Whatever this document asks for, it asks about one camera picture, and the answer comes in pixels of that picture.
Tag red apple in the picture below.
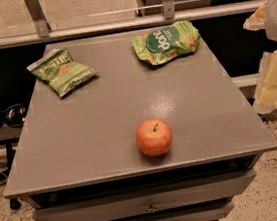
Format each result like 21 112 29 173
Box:
135 118 173 157

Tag top grey drawer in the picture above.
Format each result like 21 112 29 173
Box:
33 169 256 221

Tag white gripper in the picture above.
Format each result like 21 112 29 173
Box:
243 0 277 115

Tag metal railing frame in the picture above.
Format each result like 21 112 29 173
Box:
0 0 265 48

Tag black headphones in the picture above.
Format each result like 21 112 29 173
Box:
0 104 27 129

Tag grey drawer cabinet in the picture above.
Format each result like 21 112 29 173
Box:
4 32 277 221

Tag green round-logo snack bag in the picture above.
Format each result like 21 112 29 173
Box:
132 20 200 66

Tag green jalapeno chip bag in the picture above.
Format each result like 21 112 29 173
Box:
27 48 98 98

